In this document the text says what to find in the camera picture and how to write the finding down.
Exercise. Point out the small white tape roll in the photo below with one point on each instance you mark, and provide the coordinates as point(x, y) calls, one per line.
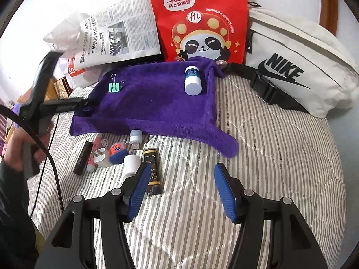
point(131, 164)

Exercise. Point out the purple towel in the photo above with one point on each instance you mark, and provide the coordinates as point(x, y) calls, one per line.
point(157, 109)

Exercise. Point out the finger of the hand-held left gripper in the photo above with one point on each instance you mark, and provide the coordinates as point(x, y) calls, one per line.
point(67, 104)

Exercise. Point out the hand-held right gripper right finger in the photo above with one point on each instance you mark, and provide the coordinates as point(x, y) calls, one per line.
point(225, 193)

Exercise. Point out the white charger plug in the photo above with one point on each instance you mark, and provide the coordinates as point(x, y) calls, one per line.
point(102, 158)

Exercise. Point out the striped bed quilt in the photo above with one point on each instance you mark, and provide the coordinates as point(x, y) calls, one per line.
point(266, 173)

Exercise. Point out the newspaper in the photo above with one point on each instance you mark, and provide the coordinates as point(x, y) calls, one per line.
point(126, 28)

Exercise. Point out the wooden headboard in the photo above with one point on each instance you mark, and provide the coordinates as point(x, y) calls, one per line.
point(328, 5)

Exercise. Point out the person's left hand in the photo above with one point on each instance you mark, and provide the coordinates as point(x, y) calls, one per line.
point(16, 151)

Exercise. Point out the patterned brown box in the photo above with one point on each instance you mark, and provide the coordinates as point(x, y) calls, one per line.
point(61, 86)

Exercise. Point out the person's left forearm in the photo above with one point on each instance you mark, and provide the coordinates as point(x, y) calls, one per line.
point(14, 215)

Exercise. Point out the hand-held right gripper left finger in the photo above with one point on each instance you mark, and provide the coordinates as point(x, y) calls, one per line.
point(138, 190)

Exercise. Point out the black lipstick tube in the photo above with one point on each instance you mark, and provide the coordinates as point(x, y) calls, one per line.
point(82, 158)

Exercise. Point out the purple fluffy toy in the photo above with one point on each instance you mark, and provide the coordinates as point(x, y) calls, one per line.
point(17, 108)

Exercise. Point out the blue jar orange lid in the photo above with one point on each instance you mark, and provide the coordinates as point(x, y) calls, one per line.
point(117, 155)

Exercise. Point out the red paper bag panda print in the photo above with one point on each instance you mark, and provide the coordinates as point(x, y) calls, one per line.
point(196, 19)

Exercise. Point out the blue bottle white cap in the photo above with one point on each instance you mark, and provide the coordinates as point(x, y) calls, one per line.
point(193, 85)

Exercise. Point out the green binder clip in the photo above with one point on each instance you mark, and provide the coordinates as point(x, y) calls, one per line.
point(115, 87)

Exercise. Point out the white plastic bag red print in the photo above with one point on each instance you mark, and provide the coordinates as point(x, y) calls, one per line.
point(61, 30)

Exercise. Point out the black gold packet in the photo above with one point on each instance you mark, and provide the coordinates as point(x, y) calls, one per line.
point(153, 173)

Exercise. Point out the pink lip balm tube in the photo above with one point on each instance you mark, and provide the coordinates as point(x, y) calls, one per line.
point(92, 157)

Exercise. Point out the wooden crate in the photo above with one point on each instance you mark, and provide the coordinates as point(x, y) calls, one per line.
point(50, 89)

